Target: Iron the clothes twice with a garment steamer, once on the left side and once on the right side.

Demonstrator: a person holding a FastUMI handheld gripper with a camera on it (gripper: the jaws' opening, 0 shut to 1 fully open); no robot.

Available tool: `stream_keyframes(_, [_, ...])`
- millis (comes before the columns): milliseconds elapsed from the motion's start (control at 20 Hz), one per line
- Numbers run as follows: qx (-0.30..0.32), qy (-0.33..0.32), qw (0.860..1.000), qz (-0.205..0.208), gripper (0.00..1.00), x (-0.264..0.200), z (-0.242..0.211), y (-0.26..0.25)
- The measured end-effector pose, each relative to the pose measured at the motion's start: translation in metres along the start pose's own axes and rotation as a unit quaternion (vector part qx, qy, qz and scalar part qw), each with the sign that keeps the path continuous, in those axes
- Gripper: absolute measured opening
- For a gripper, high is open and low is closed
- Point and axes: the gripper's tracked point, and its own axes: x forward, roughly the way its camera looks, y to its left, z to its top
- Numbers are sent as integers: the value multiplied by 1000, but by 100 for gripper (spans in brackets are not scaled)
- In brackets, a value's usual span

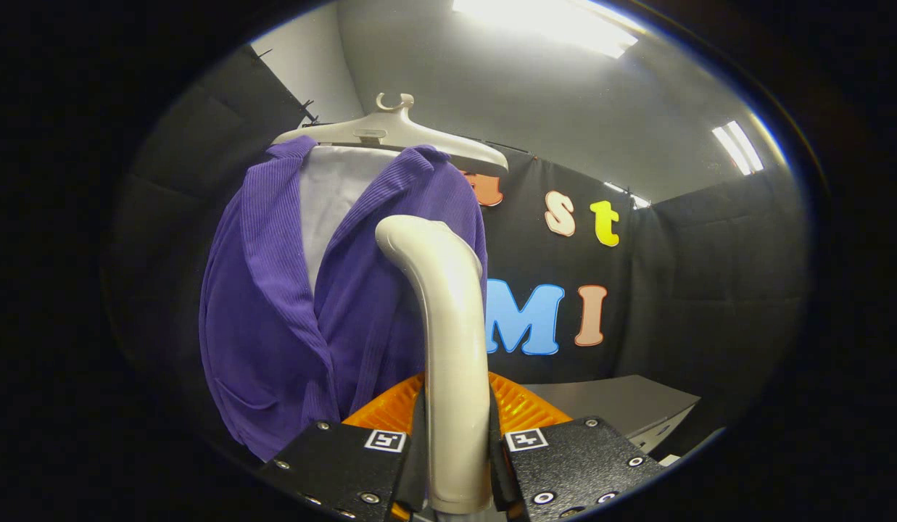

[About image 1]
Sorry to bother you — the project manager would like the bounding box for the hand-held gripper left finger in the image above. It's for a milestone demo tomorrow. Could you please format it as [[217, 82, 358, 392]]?
[[260, 371, 429, 522]]

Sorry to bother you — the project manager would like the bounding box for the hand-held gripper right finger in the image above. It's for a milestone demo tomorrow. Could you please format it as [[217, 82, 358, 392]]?
[[486, 370, 666, 522]]

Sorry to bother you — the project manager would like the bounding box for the white garment steamer head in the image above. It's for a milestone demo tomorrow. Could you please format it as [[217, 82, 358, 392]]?
[[374, 215, 494, 515]]

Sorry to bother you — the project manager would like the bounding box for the purple jacket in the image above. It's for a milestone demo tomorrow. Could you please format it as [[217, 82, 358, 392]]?
[[199, 136, 489, 463]]

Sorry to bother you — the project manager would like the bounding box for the white clothes hanger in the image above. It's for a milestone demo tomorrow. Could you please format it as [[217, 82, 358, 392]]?
[[272, 92, 509, 177]]

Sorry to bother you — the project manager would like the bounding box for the grey cabinet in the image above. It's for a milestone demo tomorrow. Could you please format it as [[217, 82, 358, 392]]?
[[524, 374, 701, 459]]

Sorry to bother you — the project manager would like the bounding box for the white ironing pad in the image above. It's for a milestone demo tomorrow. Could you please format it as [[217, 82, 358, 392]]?
[[298, 145, 400, 294]]

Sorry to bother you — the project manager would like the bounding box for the small ceiling light panel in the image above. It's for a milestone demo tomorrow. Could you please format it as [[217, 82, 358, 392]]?
[[604, 181, 652, 210]]

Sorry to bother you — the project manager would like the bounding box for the twin strip ceiling light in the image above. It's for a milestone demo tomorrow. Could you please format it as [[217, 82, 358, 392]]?
[[711, 120, 765, 176]]

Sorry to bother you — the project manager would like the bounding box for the large ceiling light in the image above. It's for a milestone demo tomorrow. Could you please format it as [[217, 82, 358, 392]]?
[[452, 0, 639, 60]]

